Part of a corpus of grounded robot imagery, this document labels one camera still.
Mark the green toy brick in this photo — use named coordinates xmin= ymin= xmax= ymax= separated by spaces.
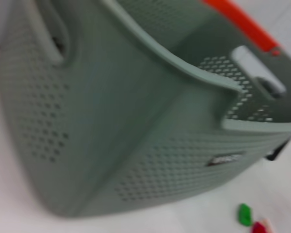
xmin=237 ymin=203 xmax=254 ymax=227

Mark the dark red toy brick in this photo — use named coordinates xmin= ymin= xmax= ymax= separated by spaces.
xmin=252 ymin=221 xmax=270 ymax=233

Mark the glass teapot black handle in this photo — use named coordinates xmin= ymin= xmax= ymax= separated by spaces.
xmin=256 ymin=76 xmax=288 ymax=162

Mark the white toy brick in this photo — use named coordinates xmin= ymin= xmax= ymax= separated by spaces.
xmin=261 ymin=217 xmax=274 ymax=233

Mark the orange bin handle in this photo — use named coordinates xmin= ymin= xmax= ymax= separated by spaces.
xmin=201 ymin=0 xmax=282 ymax=57

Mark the grey perforated storage bin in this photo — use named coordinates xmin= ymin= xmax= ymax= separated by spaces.
xmin=0 ymin=0 xmax=291 ymax=218

